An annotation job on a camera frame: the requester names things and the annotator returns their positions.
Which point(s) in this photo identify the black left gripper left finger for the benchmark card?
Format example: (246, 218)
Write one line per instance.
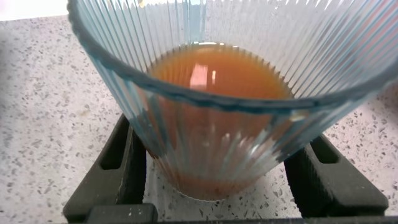
(112, 183)

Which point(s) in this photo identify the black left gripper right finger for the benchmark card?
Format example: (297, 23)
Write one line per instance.
(329, 186)

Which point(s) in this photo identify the ribbed clear blue cup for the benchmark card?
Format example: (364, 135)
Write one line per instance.
(217, 93)

